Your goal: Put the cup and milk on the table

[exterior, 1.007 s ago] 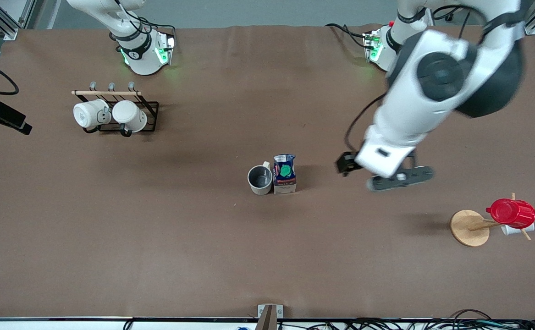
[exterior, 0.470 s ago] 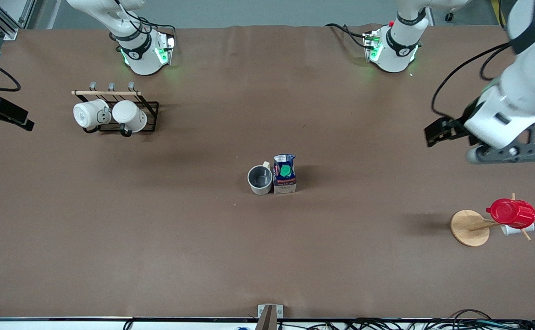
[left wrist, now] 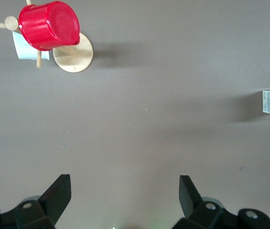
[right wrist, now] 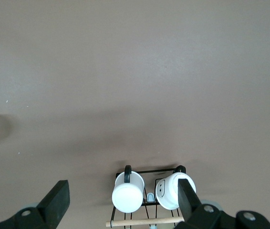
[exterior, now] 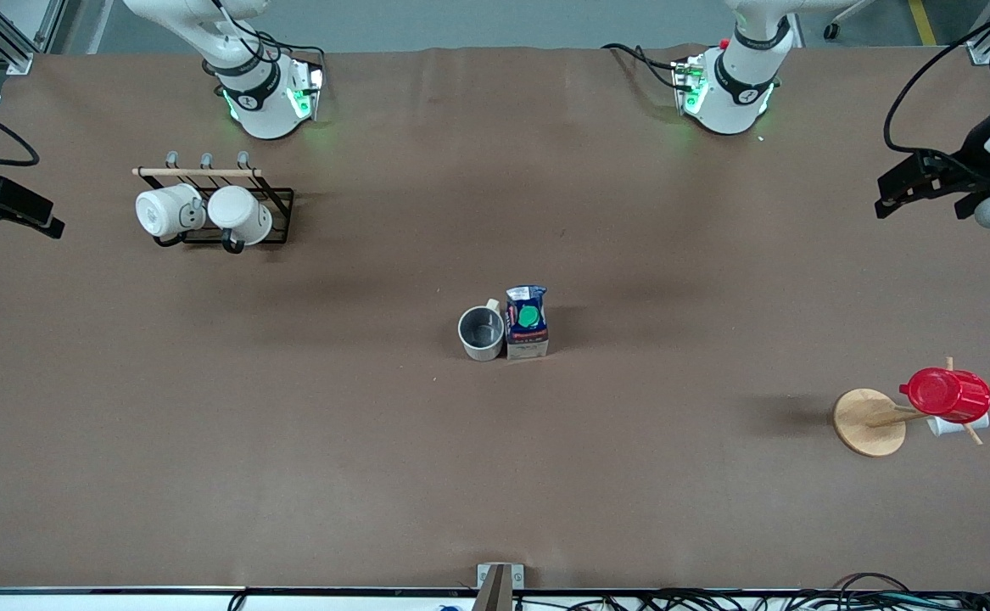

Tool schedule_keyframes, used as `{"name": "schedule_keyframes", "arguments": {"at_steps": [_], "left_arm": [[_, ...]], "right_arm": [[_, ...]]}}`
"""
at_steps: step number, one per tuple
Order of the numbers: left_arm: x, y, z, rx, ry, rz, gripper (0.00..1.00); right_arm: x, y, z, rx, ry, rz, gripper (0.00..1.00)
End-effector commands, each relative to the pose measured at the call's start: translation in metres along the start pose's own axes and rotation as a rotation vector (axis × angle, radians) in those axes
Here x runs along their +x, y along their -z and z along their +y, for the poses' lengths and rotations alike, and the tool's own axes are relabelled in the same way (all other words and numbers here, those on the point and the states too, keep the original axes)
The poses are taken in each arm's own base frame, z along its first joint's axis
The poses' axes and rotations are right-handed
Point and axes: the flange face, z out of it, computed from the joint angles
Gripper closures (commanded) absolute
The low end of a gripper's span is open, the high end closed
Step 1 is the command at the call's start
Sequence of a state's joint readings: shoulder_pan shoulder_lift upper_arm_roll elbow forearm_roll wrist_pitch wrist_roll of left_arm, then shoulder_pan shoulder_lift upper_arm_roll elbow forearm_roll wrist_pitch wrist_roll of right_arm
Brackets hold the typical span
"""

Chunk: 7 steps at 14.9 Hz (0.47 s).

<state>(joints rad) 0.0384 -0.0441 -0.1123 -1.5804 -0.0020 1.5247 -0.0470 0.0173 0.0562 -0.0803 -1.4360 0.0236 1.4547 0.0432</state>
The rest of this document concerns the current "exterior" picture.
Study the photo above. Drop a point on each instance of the blue white milk carton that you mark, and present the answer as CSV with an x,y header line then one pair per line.
x,y
528,327

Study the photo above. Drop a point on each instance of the white ribbed cup grey inside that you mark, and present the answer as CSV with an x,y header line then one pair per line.
x,y
482,331

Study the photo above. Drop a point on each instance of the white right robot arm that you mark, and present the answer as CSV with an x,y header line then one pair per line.
x,y
257,93

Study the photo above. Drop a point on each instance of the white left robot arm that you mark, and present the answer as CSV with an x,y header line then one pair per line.
x,y
741,85

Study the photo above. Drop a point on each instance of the red plastic cup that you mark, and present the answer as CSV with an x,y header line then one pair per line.
x,y
944,393

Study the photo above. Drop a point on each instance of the small white cup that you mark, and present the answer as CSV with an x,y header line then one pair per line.
x,y
944,427

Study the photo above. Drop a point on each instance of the white mug with round print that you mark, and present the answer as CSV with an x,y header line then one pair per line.
x,y
159,212

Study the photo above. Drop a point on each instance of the wooden mug tree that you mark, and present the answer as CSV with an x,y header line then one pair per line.
x,y
868,422

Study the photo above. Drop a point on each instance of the metal table edge bracket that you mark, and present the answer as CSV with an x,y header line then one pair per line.
x,y
499,585

